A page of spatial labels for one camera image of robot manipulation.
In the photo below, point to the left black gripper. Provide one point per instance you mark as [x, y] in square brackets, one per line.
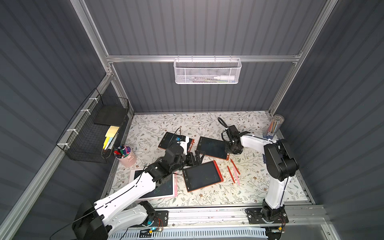
[193, 158]

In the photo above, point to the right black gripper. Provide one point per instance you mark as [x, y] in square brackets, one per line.
[233, 145]

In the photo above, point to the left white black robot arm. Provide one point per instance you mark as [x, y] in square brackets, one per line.
[105, 217]

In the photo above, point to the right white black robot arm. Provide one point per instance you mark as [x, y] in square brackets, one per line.
[280, 162]

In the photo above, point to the pink white writing tablet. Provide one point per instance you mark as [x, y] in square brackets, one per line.
[166, 190]

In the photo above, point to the clear cup coloured pencils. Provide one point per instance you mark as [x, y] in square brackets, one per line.
[274, 126]

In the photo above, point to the white marker in basket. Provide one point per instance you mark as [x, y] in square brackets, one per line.
[225, 78]

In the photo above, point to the pink cup with markers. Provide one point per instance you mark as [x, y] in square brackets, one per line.
[125, 155]

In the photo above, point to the yellow sticky notes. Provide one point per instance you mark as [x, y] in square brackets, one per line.
[110, 134]

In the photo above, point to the black tray in basket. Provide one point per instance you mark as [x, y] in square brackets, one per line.
[110, 116]

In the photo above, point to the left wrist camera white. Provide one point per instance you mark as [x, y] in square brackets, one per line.
[183, 142]

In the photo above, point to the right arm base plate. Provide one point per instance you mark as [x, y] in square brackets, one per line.
[255, 216]

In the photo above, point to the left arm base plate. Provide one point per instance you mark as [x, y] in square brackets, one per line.
[157, 219]

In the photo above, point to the white wire mesh basket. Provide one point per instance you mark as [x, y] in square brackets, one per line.
[200, 71]

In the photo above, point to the black wire wall basket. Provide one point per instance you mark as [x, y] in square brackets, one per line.
[83, 140]

